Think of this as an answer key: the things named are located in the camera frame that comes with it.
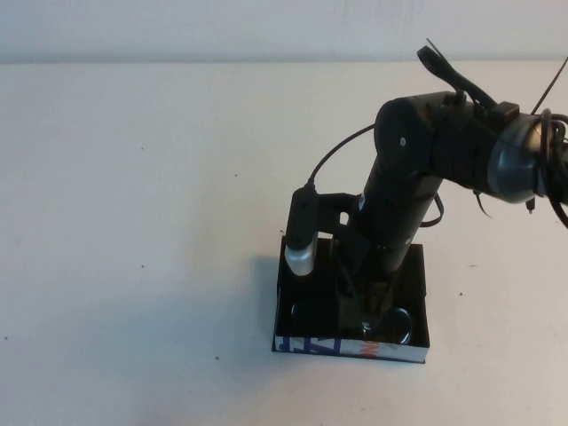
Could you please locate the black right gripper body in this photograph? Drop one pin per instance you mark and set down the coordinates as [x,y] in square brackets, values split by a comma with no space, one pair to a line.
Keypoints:
[350,262]

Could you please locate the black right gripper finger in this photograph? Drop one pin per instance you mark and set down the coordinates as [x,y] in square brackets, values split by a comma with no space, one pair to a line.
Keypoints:
[349,310]
[376,304]

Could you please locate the black framed glasses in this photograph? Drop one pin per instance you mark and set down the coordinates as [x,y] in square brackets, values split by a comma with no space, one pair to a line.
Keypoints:
[401,326]

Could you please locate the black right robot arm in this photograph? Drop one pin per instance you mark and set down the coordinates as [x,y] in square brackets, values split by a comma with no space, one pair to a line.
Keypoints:
[399,199]

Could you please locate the black open cardboard box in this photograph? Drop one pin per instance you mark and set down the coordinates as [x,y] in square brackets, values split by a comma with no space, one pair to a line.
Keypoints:
[408,275]

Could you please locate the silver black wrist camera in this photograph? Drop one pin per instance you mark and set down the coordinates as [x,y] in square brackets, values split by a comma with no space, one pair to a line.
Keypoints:
[302,259]

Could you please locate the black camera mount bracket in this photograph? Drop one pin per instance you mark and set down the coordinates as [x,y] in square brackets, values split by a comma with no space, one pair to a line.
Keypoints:
[333,208]

